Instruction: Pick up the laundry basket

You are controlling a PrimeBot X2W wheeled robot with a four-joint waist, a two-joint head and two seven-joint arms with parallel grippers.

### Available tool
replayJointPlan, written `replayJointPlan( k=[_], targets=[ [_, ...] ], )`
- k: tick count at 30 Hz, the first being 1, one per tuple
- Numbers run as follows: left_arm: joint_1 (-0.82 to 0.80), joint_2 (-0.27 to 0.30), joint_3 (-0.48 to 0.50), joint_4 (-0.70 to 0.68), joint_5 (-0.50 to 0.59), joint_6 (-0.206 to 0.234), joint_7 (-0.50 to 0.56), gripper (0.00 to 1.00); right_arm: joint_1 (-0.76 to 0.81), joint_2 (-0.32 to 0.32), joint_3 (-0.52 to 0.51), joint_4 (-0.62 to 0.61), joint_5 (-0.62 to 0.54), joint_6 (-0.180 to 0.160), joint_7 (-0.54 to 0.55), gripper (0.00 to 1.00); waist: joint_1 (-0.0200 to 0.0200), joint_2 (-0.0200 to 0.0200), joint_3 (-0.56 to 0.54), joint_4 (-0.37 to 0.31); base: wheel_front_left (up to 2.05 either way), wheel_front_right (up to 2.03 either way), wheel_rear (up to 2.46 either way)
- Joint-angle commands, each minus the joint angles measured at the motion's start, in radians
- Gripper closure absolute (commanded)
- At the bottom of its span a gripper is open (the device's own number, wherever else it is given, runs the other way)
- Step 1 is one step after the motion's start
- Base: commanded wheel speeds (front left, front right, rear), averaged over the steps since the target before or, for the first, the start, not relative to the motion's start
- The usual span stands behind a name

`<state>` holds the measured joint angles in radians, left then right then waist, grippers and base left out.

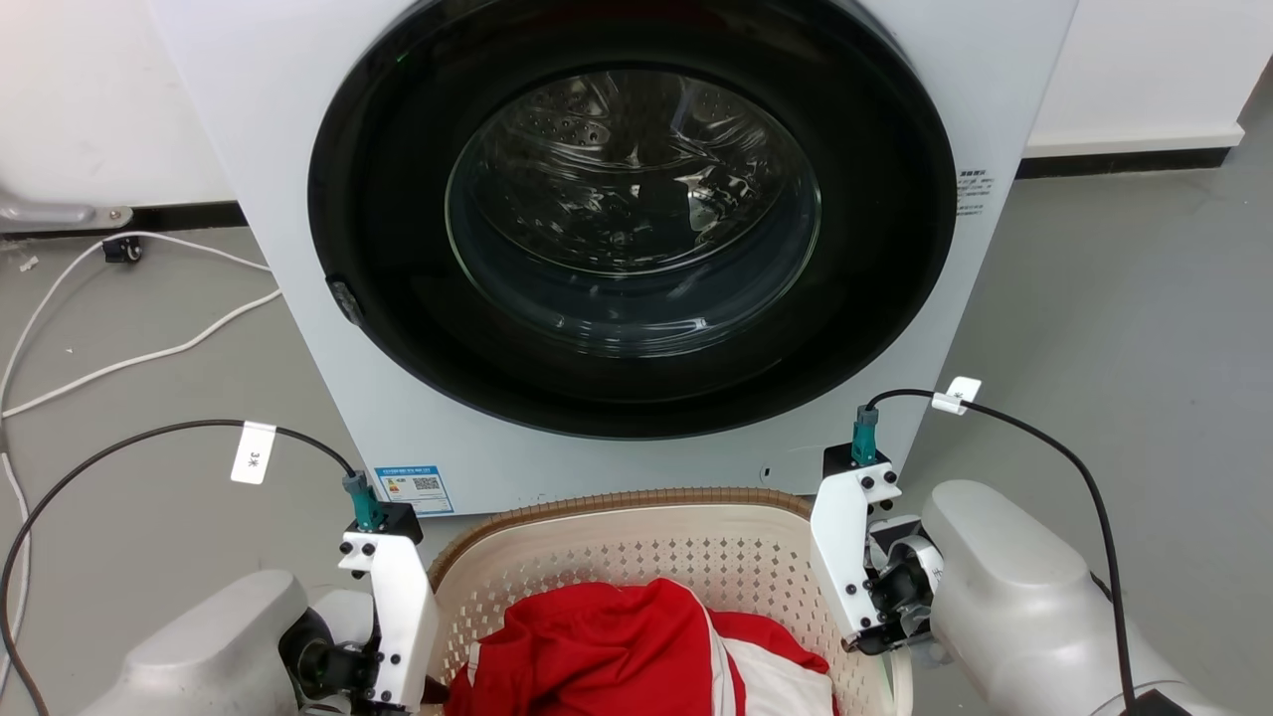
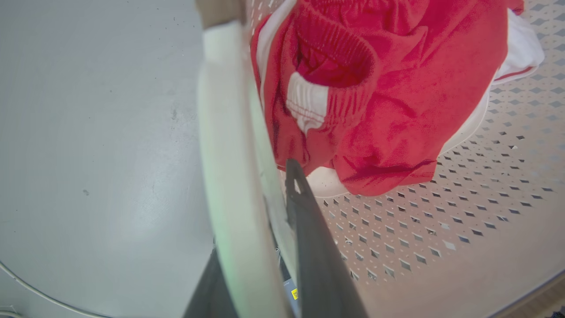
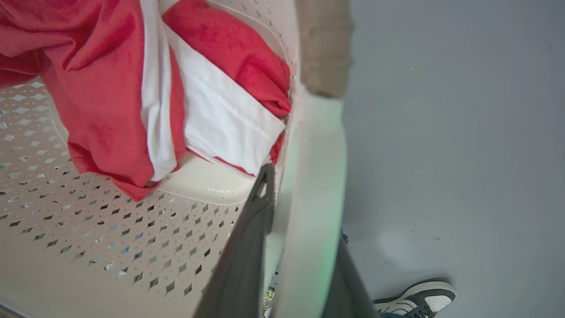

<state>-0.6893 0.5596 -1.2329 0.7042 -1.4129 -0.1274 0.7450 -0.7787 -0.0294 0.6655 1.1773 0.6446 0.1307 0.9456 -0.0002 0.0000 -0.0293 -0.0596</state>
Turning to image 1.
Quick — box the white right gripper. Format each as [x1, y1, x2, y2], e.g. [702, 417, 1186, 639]
[811, 465, 944, 657]

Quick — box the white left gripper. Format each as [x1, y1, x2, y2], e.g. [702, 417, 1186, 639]
[281, 530, 440, 715]

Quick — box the cream perforated laundry basket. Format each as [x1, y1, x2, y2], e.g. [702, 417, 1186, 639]
[426, 487, 914, 716]

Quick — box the blue energy label sticker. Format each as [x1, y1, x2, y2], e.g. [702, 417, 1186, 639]
[375, 465, 455, 516]

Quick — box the white front-load washing machine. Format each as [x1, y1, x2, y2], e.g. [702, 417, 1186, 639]
[149, 0, 1080, 518]

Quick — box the red and white garment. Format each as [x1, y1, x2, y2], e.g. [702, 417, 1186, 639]
[445, 579, 836, 716]

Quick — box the small text sticker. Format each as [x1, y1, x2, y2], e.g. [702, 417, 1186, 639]
[957, 169, 996, 218]

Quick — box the black round washer door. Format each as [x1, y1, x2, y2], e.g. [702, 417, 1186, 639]
[306, 0, 958, 441]

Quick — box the white paper cable tag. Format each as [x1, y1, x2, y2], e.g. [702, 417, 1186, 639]
[932, 377, 983, 416]
[231, 422, 277, 486]

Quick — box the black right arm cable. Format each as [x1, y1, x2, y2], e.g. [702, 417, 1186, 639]
[863, 388, 1140, 709]

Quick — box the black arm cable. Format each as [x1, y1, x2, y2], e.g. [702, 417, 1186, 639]
[0, 419, 359, 716]
[863, 388, 1140, 709]

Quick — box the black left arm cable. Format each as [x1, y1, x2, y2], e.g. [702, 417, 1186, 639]
[0, 419, 359, 716]

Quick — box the white floor cable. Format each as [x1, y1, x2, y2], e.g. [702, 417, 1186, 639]
[0, 231, 273, 399]
[0, 289, 283, 687]

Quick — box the black cable connector box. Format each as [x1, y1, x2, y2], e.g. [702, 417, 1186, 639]
[1124, 689, 1209, 716]

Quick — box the grey metal pipe bracket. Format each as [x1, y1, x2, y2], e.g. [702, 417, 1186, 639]
[0, 189, 133, 235]

